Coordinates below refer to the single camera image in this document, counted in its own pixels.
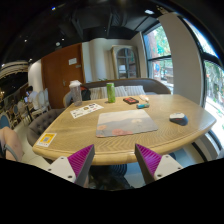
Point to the black red card box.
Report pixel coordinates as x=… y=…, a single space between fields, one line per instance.
x=130 y=100

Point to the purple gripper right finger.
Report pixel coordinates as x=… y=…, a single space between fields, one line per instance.
x=153 y=165

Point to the clear tumbler with lid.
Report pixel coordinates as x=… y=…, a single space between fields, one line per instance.
x=75 y=89

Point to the grey computer mouse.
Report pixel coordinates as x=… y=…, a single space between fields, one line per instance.
x=179 y=118

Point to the person in white shirt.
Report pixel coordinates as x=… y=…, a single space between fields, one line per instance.
x=33 y=98

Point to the white menu card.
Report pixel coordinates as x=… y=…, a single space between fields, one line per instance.
x=85 y=110

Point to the arched wooden cabinet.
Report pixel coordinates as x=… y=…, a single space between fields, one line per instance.
x=125 y=61

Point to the yellow QR code sticker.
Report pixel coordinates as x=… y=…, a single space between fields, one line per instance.
x=46 y=139

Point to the grey tufted chair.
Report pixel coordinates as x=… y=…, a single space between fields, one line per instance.
x=40 y=124

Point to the green bottle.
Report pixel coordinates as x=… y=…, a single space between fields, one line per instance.
x=111 y=92

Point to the wooden door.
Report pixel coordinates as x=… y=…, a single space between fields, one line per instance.
x=59 y=69

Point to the brown curved sofa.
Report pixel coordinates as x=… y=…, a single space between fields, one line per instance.
x=126 y=87

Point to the teal small case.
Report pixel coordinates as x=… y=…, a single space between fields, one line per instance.
x=141 y=106

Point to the pastel printed mouse pad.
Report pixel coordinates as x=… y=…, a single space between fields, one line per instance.
x=124 y=123

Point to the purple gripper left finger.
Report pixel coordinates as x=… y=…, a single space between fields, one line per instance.
x=74 y=168

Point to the small white pink object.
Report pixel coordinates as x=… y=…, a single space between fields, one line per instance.
x=144 y=98

